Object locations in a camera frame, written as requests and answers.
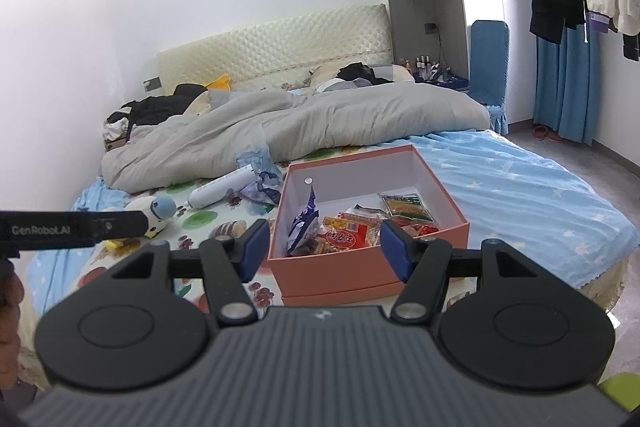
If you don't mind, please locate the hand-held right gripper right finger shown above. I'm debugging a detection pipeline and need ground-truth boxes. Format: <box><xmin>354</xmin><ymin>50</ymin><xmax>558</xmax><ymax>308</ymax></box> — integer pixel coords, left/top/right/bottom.
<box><xmin>379</xmin><ymin>218</ymin><xmax>544</xmax><ymax>324</ymax></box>

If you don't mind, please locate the light blue plastic bag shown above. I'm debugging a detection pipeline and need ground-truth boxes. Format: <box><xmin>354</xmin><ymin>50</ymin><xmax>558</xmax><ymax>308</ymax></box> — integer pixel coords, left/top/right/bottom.
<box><xmin>234</xmin><ymin>148</ymin><xmax>274</xmax><ymax>174</ymax></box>

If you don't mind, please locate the white tube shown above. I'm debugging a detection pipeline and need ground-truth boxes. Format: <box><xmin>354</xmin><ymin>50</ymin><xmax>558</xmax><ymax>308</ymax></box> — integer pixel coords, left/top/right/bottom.
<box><xmin>186</xmin><ymin>165</ymin><xmax>254</xmax><ymax>210</ymax></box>

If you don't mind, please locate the beige pillow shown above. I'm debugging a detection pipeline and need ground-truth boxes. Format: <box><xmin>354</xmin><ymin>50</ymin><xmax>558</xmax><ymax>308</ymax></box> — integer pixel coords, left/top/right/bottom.
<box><xmin>369</xmin><ymin>63</ymin><xmax>417</xmax><ymax>84</ymax></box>

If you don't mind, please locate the pink cardboard box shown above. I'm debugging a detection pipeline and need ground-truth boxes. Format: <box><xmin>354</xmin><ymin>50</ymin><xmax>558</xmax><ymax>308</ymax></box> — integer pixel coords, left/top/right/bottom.
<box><xmin>266</xmin><ymin>144</ymin><xmax>470</xmax><ymax>307</ymax></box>

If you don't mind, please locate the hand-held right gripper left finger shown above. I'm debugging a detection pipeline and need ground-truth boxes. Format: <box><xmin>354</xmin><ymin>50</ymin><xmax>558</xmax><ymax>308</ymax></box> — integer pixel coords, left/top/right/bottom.
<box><xmin>110</xmin><ymin>218</ymin><xmax>272</xmax><ymax>326</ymax></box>

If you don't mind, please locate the blue chair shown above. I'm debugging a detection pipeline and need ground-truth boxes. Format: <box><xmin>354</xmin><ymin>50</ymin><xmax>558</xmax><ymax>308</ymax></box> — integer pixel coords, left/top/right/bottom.
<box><xmin>466</xmin><ymin>19</ymin><xmax>511</xmax><ymax>136</ymax></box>

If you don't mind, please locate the black clothes pile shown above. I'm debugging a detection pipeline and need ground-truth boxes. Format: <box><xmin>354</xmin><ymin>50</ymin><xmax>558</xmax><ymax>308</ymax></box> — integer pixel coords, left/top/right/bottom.
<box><xmin>104</xmin><ymin>82</ymin><xmax>209</xmax><ymax>128</ymax></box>

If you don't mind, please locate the row of small bottles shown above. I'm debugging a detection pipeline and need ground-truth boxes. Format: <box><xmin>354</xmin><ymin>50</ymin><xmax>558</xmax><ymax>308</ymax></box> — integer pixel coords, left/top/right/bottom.
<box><xmin>411</xmin><ymin>53</ymin><xmax>442</xmax><ymax>78</ymax></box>

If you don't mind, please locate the person's left hand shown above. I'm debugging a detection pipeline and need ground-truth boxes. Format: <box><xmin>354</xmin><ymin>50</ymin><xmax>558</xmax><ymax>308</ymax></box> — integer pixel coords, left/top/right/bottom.
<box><xmin>0</xmin><ymin>276</ymin><xmax>26</xmax><ymax>384</ymax></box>

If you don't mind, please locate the blue star-printed bedsheet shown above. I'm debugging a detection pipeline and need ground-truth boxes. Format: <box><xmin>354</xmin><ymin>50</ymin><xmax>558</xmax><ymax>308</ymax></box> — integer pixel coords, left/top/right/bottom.
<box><xmin>27</xmin><ymin>129</ymin><xmax>630</xmax><ymax>309</ymax></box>

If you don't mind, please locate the crumpled blue-white packet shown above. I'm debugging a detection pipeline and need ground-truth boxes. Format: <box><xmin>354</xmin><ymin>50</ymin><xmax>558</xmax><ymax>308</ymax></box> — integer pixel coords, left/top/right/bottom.
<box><xmin>239</xmin><ymin>168</ymin><xmax>284</xmax><ymax>206</ymax></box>

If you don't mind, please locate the grey duvet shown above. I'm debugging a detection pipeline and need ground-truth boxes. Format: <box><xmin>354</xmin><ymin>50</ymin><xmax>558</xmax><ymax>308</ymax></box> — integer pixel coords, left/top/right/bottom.
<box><xmin>100</xmin><ymin>83</ymin><xmax>492</xmax><ymax>194</ymax></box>

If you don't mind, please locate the lime green object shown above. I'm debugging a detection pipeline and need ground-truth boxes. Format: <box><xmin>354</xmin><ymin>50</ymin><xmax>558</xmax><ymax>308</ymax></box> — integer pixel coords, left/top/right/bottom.
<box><xmin>596</xmin><ymin>371</ymin><xmax>640</xmax><ymax>414</ymax></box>

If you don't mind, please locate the penguin plush toy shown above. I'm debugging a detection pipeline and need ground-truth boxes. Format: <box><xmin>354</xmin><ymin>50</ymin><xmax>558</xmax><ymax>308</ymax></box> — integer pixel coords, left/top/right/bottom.
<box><xmin>124</xmin><ymin>193</ymin><xmax>179</xmax><ymax>240</ymax></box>

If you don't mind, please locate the red-white snack packet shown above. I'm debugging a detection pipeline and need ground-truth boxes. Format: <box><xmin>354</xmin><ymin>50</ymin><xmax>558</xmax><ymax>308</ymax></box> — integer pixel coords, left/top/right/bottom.
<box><xmin>320</xmin><ymin>227</ymin><xmax>374</xmax><ymax>256</ymax></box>

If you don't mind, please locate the cream quilted headboard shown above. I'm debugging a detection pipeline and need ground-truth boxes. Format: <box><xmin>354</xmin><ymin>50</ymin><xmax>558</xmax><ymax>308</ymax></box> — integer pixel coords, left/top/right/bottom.
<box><xmin>156</xmin><ymin>2</ymin><xmax>394</xmax><ymax>94</ymax></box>

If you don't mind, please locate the black garment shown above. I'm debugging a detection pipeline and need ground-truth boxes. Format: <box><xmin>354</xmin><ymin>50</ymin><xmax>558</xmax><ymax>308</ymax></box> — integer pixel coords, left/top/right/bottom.
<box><xmin>336</xmin><ymin>62</ymin><xmax>394</xmax><ymax>86</ymax></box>

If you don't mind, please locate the small yellow object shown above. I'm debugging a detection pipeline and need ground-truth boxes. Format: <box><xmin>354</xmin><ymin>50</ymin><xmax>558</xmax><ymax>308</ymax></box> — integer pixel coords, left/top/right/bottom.
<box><xmin>104</xmin><ymin>236</ymin><xmax>142</xmax><ymax>254</ymax></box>

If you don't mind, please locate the green-edged snack packet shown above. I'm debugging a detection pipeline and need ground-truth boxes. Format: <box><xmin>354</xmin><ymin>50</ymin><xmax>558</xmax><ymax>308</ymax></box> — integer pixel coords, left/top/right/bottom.
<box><xmin>378</xmin><ymin>191</ymin><xmax>436</xmax><ymax>225</ymax></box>

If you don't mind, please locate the blue curtain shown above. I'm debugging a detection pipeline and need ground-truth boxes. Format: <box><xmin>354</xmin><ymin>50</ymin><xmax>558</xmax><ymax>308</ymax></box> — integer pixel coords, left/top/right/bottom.
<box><xmin>531</xmin><ymin>23</ymin><xmax>609</xmax><ymax>148</ymax></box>

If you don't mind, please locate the red foil snack packet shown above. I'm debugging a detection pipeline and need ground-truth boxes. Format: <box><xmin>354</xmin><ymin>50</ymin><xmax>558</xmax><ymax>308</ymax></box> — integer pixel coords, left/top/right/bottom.
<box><xmin>400</xmin><ymin>222</ymin><xmax>439</xmax><ymax>241</ymax></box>

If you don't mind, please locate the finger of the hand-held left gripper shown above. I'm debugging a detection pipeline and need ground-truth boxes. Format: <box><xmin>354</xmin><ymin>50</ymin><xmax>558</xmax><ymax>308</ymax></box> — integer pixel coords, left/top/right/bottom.
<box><xmin>93</xmin><ymin>210</ymin><xmax>152</xmax><ymax>241</ymax></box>

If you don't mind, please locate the blue-white snack packet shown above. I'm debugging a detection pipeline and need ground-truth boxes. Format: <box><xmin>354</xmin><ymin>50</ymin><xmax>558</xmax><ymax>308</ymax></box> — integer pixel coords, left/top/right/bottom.
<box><xmin>285</xmin><ymin>185</ymin><xmax>322</xmax><ymax>257</ymax></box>

